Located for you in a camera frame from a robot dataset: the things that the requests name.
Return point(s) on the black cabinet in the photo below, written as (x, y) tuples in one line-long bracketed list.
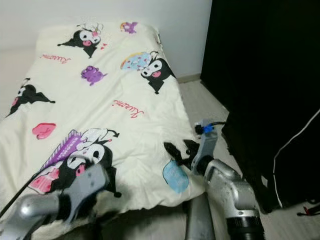
[(265, 65)]

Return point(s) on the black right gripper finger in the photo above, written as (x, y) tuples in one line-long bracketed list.
[(174, 151), (191, 145)]

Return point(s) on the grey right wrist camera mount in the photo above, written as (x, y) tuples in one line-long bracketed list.
[(207, 147)]

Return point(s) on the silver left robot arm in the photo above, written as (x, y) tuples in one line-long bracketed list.
[(40, 217)]

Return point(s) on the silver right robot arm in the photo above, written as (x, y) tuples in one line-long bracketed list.
[(235, 195)]

